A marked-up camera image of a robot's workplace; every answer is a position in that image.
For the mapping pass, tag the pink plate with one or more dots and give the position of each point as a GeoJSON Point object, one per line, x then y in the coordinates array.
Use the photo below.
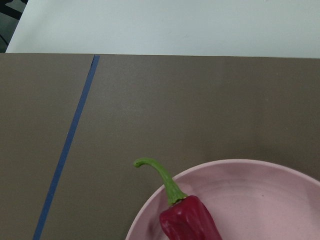
{"type": "Point", "coordinates": [256, 200]}

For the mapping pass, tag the red chili pepper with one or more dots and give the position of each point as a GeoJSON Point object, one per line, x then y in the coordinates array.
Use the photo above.
{"type": "Point", "coordinates": [187, 218]}

